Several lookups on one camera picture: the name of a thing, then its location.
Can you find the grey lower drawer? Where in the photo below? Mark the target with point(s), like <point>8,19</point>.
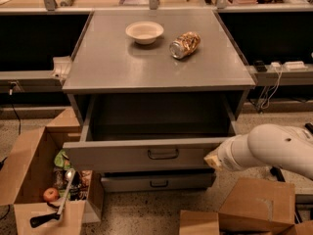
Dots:
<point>158,180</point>

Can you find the black handled spatula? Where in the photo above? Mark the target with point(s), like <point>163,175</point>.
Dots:
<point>59,208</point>

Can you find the grey metal drawer cabinet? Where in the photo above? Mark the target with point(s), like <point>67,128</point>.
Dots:
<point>108,61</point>

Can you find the clear plastic bracket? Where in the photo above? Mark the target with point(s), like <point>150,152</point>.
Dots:
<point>61,67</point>

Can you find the green chip bag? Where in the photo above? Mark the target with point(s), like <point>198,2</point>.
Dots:
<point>62,161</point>

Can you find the red apple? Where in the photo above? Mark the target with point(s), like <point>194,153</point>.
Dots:
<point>51,195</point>

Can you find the grey drawer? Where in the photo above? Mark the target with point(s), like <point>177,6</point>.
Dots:
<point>151,132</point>
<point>158,180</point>

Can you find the cardboard box right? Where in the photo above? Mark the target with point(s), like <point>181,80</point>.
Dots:
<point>258,205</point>

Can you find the open cardboard box left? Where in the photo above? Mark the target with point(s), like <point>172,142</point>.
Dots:
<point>28,172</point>

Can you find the grey top drawer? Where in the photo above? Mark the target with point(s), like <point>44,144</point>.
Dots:
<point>151,132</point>

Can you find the small cardboard box bottom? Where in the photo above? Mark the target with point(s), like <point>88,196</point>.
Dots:
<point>199,223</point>

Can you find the white power strip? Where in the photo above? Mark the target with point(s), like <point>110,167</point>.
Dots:
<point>289,66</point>

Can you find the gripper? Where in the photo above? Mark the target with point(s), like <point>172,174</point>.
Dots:
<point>227,157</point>

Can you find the black power adapter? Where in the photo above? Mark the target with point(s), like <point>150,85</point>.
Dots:
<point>260,66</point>

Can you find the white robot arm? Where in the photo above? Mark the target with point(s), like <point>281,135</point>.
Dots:
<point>286,147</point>

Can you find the beige paper bowl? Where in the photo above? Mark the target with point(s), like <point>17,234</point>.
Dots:
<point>144,33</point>

